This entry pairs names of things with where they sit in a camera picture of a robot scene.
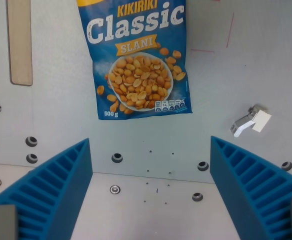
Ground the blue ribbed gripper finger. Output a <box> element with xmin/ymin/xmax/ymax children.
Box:
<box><xmin>209</xmin><ymin>135</ymin><xmax>292</xmax><ymax>240</ymax></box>
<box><xmin>0</xmin><ymin>137</ymin><xmax>94</xmax><ymax>240</ymax></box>

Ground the wooden slat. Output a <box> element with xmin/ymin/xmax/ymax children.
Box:
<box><xmin>6</xmin><ymin>0</ymin><xmax>34</xmax><ymax>87</ymax></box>

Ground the blue peanut snack bag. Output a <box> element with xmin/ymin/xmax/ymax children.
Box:
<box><xmin>76</xmin><ymin>0</ymin><xmax>193</xmax><ymax>121</ymax></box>

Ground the small metal bracket with label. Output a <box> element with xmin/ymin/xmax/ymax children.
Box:
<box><xmin>229</xmin><ymin>104</ymin><xmax>272</xmax><ymax>138</ymax></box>

